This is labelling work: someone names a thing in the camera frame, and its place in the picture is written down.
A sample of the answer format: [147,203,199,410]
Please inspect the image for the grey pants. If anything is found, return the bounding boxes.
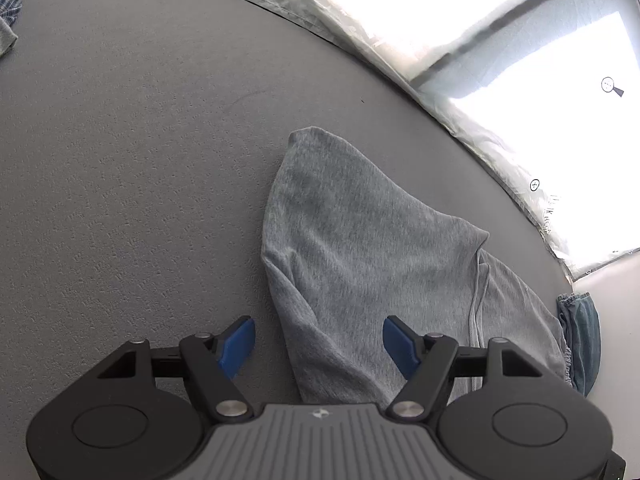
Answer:
[260,127,571,406]

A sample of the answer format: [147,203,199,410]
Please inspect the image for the folded blue jeans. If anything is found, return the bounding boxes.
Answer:
[556,292,601,397]

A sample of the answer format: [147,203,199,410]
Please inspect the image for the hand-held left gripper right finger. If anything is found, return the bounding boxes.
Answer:
[382,315,546,421]

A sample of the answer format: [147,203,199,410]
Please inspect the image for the white printed curtain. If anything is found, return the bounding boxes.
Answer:
[130,0,640,281]

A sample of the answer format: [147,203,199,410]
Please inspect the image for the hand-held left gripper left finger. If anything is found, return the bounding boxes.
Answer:
[97,315,257,423]

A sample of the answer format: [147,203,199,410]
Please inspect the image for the blue plaid cloth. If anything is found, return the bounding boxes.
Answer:
[0,0,23,58]

